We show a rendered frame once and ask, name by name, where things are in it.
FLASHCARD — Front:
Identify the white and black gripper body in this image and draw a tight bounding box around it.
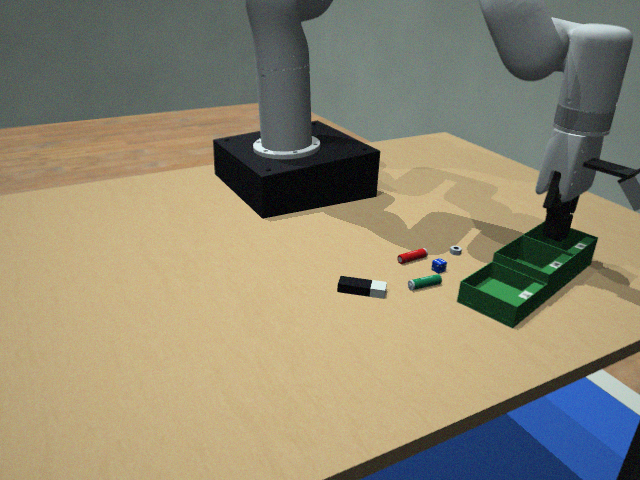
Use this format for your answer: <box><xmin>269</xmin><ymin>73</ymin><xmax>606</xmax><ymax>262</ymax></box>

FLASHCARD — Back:
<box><xmin>535</xmin><ymin>122</ymin><xmax>610</xmax><ymax>203</ymax></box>

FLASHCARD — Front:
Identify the blue die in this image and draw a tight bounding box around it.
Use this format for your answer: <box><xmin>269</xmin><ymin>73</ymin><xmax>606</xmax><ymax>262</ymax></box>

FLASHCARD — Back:
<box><xmin>431</xmin><ymin>258</ymin><xmax>447</xmax><ymax>274</ymax></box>

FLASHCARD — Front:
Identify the green battery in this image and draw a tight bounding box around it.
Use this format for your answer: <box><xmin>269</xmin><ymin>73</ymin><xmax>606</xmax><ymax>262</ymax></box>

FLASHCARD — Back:
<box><xmin>408</xmin><ymin>274</ymin><xmax>442</xmax><ymax>290</ymax></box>

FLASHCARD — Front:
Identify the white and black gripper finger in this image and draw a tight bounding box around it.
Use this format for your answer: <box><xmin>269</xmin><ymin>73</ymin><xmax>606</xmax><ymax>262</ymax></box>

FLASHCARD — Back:
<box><xmin>542</xmin><ymin>171</ymin><xmax>570</xmax><ymax>242</ymax></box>
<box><xmin>564</xmin><ymin>195</ymin><xmax>580</xmax><ymax>239</ymax></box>

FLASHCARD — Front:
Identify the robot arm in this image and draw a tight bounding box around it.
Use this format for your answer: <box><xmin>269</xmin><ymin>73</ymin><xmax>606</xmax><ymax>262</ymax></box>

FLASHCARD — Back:
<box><xmin>245</xmin><ymin>0</ymin><xmax>640</xmax><ymax>211</ymax></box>

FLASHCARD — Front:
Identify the red battery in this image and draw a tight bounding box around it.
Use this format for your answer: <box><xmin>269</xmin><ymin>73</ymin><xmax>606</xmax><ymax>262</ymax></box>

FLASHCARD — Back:
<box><xmin>397</xmin><ymin>248</ymin><xmax>428</xmax><ymax>264</ymax></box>

